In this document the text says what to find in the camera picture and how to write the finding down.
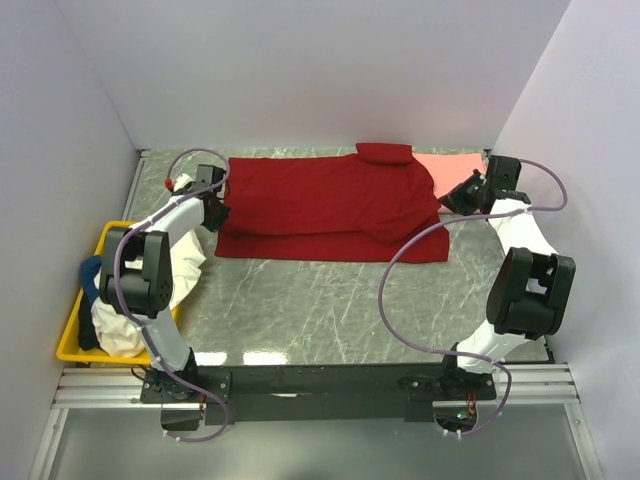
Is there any dark red t shirt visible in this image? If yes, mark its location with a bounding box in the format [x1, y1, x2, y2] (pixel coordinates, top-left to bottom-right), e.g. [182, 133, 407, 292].
[215, 143, 440, 262]

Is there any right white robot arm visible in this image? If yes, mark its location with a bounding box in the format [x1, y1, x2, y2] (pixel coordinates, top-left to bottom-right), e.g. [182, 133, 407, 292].
[438, 155, 576, 399]

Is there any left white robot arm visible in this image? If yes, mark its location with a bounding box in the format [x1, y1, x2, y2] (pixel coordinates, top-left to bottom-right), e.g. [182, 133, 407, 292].
[98, 164, 230, 402]

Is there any folded pink t shirt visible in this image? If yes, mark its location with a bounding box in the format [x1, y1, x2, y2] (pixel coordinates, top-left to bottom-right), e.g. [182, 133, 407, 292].
[414, 153, 486, 198]

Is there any dark blue t shirt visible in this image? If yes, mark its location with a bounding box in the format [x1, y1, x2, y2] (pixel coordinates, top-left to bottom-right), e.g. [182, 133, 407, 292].
[80, 255, 102, 305]

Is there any cream white t shirt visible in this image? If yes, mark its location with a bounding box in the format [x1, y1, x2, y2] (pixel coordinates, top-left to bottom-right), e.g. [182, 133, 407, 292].
[90, 230, 206, 358]

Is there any black garment in bin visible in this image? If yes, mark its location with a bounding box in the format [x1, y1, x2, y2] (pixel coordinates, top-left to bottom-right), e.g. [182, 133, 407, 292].
[77, 294, 100, 351]

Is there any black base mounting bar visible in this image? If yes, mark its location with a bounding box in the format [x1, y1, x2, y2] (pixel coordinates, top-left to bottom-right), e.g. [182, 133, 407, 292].
[140, 363, 497, 430]

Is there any aluminium frame rail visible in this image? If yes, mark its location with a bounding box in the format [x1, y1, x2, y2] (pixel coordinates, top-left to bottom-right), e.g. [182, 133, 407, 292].
[51, 364, 581, 409]

